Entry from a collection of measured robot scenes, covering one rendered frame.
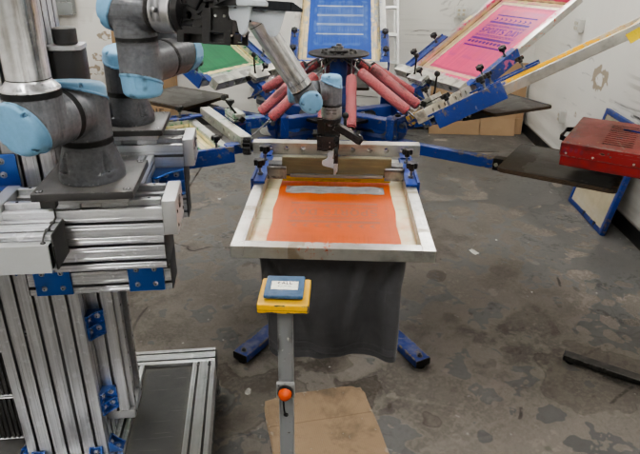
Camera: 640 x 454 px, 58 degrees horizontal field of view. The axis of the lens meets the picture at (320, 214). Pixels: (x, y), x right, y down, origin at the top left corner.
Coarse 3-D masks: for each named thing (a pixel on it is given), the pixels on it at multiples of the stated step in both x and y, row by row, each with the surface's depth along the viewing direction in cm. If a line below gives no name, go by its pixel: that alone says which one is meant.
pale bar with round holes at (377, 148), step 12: (252, 144) 237; (264, 144) 237; (276, 144) 237; (288, 144) 237; (300, 144) 236; (312, 144) 236; (348, 144) 236; (372, 144) 236; (384, 144) 236; (396, 144) 236; (408, 144) 236; (396, 156) 237
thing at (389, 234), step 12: (384, 192) 211; (384, 204) 201; (384, 216) 192; (336, 228) 183; (348, 228) 183; (360, 228) 183; (372, 228) 183; (384, 228) 183; (396, 228) 184; (336, 240) 176; (348, 240) 176; (360, 240) 176; (372, 240) 176; (384, 240) 176; (396, 240) 176
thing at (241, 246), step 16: (256, 192) 201; (416, 192) 202; (256, 208) 190; (416, 208) 189; (240, 224) 177; (416, 224) 179; (240, 240) 167; (416, 240) 176; (240, 256) 166; (256, 256) 165; (272, 256) 165; (288, 256) 165; (304, 256) 165; (320, 256) 165; (336, 256) 164; (352, 256) 164; (368, 256) 164; (384, 256) 164; (400, 256) 164; (416, 256) 163; (432, 256) 163
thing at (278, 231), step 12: (288, 192) 210; (276, 204) 200; (288, 204) 201; (276, 216) 191; (288, 216) 191; (276, 228) 183; (288, 228) 183; (300, 228) 183; (312, 228) 183; (324, 228) 183; (276, 240) 175; (288, 240) 175; (300, 240) 176; (312, 240) 176; (324, 240) 176
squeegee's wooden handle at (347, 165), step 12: (288, 156) 215; (300, 156) 215; (312, 156) 215; (324, 156) 215; (348, 156) 215; (360, 156) 216; (288, 168) 216; (300, 168) 216; (312, 168) 216; (324, 168) 216; (348, 168) 215; (360, 168) 215; (372, 168) 215; (384, 168) 215
